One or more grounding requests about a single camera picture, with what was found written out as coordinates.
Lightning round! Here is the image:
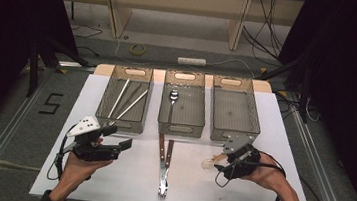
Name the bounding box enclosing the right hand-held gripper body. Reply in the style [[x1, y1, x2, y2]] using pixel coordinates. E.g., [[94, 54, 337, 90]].
[[219, 131, 264, 183]]

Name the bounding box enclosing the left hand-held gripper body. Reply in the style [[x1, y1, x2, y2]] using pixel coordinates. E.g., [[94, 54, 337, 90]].
[[64, 112, 124, 166]]

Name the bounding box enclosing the clear spoon with beige handle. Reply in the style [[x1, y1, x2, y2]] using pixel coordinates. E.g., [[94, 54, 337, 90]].
[[199, 151, 229, 173]]

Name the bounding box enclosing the white chopstick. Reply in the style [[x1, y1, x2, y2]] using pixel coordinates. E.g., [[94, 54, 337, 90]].
[[107, 76, 131, 121], [109, 86, 149, 129]]

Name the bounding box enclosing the smoky clear plastic bin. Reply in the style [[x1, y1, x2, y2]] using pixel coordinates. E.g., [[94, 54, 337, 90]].
[[206, 74, 267, 146], [156, 68, 212, 139], [93, 62, 156, 135]]

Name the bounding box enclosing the metal spoon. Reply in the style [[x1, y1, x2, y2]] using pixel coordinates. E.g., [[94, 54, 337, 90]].
[[167, 89, 181, 115]]

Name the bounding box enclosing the person's left hand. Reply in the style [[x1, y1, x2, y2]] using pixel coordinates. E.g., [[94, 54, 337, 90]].
[[58, 152, 114, 193]]

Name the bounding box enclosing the person's right hand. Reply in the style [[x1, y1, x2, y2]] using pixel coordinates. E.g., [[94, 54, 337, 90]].
[[245, 152, 290, 195]]

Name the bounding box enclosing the yellow tape roll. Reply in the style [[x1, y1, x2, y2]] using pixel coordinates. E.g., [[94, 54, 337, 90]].
[[128, 42, 147, 57]]

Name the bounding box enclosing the black metal stand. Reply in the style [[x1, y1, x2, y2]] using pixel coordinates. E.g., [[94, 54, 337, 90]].
[[24, 33, 93, 104], [254, 52, 316, 123]]

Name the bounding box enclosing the white power strip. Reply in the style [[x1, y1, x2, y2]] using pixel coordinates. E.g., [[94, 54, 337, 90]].
[[176, 55, 208, 68]]

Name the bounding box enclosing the dark curtain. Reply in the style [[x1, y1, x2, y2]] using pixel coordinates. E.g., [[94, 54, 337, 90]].
[[0, 0, 84, 163], [262, 0, 357, 201]]

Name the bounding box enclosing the beige wooden desk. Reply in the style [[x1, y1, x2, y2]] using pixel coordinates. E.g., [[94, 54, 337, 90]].
[[48, 0, 307, 59]]

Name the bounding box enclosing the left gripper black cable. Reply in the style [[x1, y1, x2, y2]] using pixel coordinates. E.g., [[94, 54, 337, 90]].
[[45, 123, 79, 183]]

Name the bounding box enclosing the metal floor rail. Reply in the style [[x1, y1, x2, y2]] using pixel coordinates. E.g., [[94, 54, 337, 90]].
[[281, 108, 357, 201], [0, 61, 53, 201]]

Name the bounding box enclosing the thin black floor cable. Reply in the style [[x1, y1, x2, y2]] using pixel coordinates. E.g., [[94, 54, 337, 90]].
[[70, 23, 104, 40]]

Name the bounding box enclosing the bunch of black cables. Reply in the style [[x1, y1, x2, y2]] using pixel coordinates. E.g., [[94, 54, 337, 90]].
[[240, 0, 291, 60]]

